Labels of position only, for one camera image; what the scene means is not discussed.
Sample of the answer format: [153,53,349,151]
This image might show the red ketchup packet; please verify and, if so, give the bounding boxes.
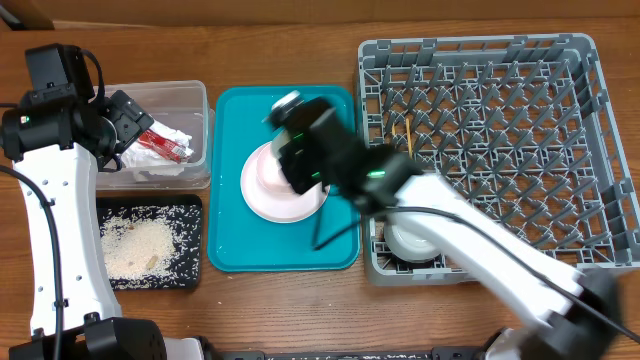
[137,130,189,163]

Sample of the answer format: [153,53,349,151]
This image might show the white napkin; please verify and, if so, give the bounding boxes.
[121,121,194,176]

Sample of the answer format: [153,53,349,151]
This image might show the large pink plate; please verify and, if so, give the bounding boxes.
[240,143,330,224]

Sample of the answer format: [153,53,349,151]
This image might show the white rice pile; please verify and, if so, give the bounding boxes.
[99,204,201,289]

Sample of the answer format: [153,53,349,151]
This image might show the grey bowl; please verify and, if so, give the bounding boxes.
[383,223,441,263]

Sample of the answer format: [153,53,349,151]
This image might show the pale green cup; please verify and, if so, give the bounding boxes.
[271,129,290,159]

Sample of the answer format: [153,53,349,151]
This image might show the small pink saucer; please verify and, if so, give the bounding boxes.
[257,142,295,195]

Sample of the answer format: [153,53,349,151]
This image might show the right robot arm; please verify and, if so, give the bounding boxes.
[268,103,639,360]

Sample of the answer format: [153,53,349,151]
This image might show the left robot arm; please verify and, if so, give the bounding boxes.
[1,90,167,359]

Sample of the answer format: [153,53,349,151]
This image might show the grey dishwasher rack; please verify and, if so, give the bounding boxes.
[356,33,639,275]

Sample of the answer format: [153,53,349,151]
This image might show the clear plastic bin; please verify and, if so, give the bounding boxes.
[97,80,215,191]

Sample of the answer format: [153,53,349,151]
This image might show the black plastic tray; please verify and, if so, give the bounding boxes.
[95,193,204,291]

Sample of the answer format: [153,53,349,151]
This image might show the teal plastic tray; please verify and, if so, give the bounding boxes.
[207,85,360,272]

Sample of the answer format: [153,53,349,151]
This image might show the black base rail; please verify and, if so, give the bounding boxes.
[221,346,480,360]

